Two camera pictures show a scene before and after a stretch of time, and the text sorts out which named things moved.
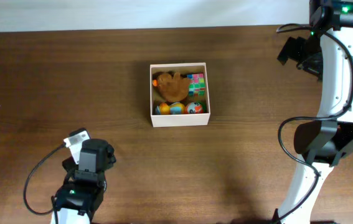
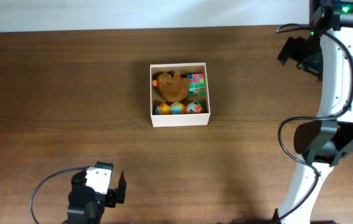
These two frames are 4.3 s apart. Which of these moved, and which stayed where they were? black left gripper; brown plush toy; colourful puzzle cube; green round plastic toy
Moved: black left gripper
Stayed: green round plastic toy; colourful puzzle cube; brown plush toy
